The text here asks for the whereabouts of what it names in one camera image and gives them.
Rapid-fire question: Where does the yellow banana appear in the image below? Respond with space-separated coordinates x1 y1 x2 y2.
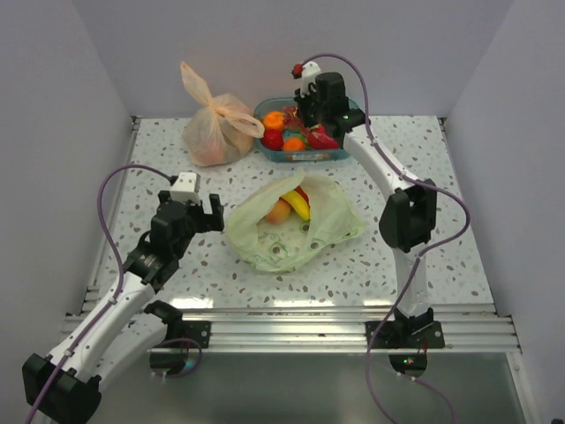
282 190 311 221

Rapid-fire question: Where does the orange tangerine upper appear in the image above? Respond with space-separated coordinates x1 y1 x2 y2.
262 110 286 132

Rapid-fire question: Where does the aluminium mounting rail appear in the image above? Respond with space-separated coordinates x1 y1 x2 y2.
56 307 520 354

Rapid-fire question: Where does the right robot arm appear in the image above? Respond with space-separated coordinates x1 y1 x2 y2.
292 62 445 350

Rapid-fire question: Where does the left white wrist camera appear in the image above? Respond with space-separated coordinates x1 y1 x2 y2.
169 172 200 204

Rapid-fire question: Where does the green avocado print plastic bag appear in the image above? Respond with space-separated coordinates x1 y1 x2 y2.
225 170 364 273

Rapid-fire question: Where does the red watermelon slice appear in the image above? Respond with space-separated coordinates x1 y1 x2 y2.
295 186 310 205

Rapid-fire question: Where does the red apple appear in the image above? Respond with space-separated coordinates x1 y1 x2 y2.
260 129 284 151

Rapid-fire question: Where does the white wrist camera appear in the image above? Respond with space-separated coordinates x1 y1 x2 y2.
291 61 321 97
169 172 200 204

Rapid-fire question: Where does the orange tangerine lower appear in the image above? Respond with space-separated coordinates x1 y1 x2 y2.
282 137 306 152

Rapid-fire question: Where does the teal plastic fruit basin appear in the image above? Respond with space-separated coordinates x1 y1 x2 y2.
253 97 350 163

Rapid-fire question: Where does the orange tangerine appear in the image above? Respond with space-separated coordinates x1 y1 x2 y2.
262 110 286 132
282 137 306 152

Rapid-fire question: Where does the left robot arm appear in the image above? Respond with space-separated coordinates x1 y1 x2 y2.
22 191 224 423

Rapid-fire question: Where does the orange knotted plastic bag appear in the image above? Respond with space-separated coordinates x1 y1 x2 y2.
180 62 265 167

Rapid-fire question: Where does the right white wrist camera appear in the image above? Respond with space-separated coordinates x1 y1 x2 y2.
291 61 321 97

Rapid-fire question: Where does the pink dragon fruit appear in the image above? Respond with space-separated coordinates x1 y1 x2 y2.
306 125 340 150

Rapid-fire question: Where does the red grape bunch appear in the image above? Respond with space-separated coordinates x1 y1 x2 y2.
282 106 313 138

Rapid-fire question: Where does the peach fruit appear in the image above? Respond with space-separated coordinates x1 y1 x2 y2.
265 199 291 224

